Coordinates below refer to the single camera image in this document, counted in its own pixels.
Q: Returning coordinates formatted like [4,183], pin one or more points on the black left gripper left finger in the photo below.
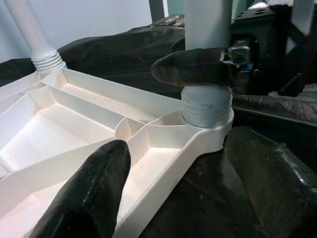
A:
[94,193]

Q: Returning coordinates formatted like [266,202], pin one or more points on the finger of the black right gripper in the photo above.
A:
[190,67]

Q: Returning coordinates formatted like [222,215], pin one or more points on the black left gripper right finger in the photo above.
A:
[277,188]

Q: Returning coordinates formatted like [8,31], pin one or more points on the white plastic table leg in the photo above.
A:
[208,24]
[29,24]

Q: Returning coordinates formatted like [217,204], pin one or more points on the white plastic table top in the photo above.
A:
[74,129]

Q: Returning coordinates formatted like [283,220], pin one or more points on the black plastic sheet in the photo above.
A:
[123,54]

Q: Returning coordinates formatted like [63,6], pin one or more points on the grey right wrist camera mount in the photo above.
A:
[302,15]

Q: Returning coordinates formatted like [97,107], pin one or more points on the dark door frame post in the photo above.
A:
[158,8]

